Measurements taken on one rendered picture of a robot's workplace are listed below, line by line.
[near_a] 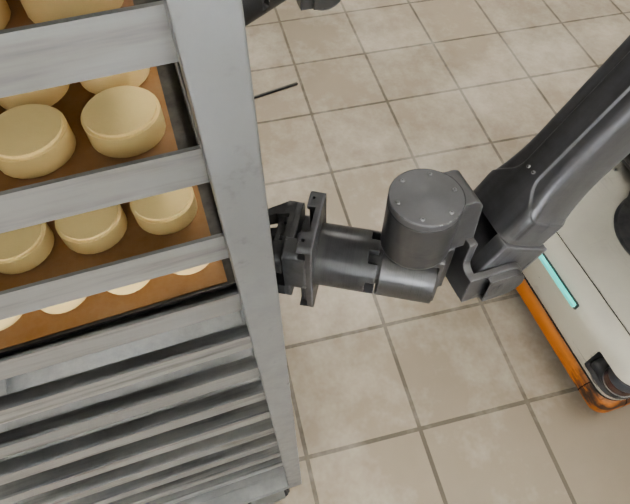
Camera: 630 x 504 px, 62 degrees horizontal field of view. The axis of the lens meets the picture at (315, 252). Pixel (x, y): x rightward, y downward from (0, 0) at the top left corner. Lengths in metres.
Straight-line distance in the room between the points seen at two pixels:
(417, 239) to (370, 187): 1.42
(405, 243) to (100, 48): 0.24
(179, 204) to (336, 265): 0.14
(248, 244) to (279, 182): 1.47
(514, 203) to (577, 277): 0.98
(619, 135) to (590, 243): 1.07
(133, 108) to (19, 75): 0.10
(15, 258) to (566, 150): 0.41
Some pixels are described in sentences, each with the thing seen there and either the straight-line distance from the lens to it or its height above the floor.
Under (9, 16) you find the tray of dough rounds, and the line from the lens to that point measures 0.33.
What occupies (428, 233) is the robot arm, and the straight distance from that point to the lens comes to 0.39.
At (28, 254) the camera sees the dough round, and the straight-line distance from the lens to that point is 0.44.
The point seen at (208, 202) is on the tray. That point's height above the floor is 1.04.
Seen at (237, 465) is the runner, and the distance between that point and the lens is 1.09.
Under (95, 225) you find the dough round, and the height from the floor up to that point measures 1.06.
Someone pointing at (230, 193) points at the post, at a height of 1.15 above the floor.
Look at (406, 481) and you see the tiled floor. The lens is 1.42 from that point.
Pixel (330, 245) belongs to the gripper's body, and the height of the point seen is 1.01.
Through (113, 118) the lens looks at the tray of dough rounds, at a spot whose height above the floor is 1.15.
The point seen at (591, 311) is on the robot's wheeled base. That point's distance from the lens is 1.40.
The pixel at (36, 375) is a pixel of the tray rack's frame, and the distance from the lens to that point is 1.47.
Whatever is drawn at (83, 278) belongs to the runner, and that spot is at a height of 1.06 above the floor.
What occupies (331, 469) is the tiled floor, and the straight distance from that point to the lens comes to 1.40.
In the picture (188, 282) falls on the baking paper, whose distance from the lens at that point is 0.48.
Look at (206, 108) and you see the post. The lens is 0.26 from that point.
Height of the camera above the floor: 1.38
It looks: 57 degrees down
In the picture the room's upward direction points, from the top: straight up
